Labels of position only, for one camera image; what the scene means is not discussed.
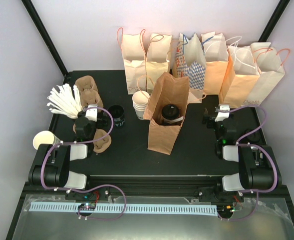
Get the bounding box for black paper cup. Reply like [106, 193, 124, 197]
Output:
[108, 105, 125, 129]

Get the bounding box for white paper cup stack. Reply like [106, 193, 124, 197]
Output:
[132, 90, 150, 120]

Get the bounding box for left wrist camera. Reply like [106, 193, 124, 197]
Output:
[85, 104, 98, 122]

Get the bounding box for white stirrer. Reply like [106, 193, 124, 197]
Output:
[167, 116, 184, 125]

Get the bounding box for black cup lid stack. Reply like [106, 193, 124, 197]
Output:
[244, 131, 261, 144]

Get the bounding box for cream paper bag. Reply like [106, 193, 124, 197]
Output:
[146, 33, 172, 94]

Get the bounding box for blue patterned paper bag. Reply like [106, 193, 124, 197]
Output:
[172, 33, 206, 90]

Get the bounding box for white slotted cable duct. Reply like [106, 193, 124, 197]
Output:
[29, 202, 218, 217]

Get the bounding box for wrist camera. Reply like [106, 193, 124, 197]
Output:
[85, 104, 98, 122]
[215, 104, 230, 122]

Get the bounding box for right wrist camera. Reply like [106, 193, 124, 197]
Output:
[215, 104, 230, 122]

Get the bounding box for stacked pulp cup carriers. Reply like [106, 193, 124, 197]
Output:
[75, 75, 103, 108]

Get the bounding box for orange white paper bag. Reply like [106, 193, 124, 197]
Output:
[201, 31, 229, 95]

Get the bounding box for brown kraft paper bag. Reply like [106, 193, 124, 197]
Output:
[143, 72, 190, 155]

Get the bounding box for tilted paper cup stack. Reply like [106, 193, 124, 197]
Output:
[32, 130, 61, 150]

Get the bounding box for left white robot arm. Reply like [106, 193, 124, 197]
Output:
[28, 112, 111, 200]

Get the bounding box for cup of white stirrers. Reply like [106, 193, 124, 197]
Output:
[47, 83, 83, 119]

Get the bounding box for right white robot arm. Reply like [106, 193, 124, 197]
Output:
[202, 105, 282, 202]

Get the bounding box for white cream logo bag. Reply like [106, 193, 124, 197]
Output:
[242, 42, 291, 106]

